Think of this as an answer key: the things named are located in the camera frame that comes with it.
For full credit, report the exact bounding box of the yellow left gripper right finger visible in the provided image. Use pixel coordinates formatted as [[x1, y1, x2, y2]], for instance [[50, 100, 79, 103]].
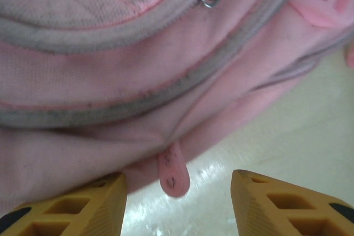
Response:
[[231, 169, 354, 236]]

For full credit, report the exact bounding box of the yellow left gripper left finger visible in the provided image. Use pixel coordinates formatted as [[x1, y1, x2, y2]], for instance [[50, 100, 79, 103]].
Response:
[[0, 172, 128, 236]]

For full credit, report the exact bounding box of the pink student backpack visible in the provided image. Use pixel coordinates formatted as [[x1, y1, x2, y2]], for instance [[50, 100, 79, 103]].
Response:
[[0, 0, 354, 217]]

